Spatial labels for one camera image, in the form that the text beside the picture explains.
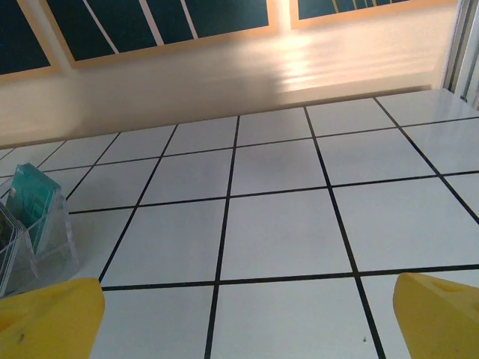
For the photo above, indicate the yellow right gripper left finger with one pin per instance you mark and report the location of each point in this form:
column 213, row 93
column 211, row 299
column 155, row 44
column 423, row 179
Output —
column 48, row 321

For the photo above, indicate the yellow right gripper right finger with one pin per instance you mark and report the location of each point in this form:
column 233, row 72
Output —
column 441, row 321

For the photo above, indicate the dark floral wall panel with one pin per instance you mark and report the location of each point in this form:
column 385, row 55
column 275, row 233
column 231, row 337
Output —
column 318, row 7
column 131, row 26
column 18, row 37

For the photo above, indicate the aluminium frame post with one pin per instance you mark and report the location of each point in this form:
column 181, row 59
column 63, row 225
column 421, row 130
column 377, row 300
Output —
column 466, row 45

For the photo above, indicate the dark printed card stack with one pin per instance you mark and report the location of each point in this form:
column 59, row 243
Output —
column 9, row 239

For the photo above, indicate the teal card stack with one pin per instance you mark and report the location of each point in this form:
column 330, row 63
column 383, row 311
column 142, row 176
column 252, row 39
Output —
column 33, row 202

